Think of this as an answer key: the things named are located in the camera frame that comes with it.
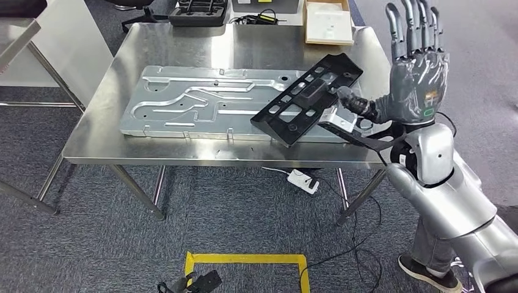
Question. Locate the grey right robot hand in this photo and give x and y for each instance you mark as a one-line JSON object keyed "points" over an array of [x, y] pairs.
{"points": [[417, 89]]}

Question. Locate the black plastic plate frame part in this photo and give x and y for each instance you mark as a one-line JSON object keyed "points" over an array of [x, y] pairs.
{"points": [[311, 95]]}

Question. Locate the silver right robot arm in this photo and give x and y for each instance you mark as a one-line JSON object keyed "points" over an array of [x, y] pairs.
{"points": [[445, 194]]}

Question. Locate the stainless steel workbench table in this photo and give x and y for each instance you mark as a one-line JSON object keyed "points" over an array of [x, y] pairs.
{"points": [[182, 44]]}

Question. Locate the cardboard box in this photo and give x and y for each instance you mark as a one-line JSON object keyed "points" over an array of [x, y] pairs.
{"points": [[328, 24]]}

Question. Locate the white power strip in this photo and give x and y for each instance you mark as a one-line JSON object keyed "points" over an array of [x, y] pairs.
{"points": [[303, 182]]}

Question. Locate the person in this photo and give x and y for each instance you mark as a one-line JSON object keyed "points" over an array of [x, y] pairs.
{"points": [[433, 250]]}

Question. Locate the black charger with yellow label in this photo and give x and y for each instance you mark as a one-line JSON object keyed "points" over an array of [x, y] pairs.
{"points": [[265, 19]]}

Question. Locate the black plastic tray case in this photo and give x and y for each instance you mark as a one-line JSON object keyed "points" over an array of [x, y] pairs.
{"points": [[198, 18]]}

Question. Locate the silver stamped metal panel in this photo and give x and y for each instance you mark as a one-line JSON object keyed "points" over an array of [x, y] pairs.
{"points": [[182, 101]]}

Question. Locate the yellow floor tape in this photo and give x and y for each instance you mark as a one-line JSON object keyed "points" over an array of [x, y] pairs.
{"points": [[242, 258]]}

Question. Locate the black office chair base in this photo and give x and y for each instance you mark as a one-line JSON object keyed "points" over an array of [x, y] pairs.
{"points": [[145, 16]]}

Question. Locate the white cabinet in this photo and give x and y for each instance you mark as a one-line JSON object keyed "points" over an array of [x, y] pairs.
{"points": [[73, 48]]}

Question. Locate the stainless steel side table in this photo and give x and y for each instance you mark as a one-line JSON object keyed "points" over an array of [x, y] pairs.
{"points": [[16, 36]]}

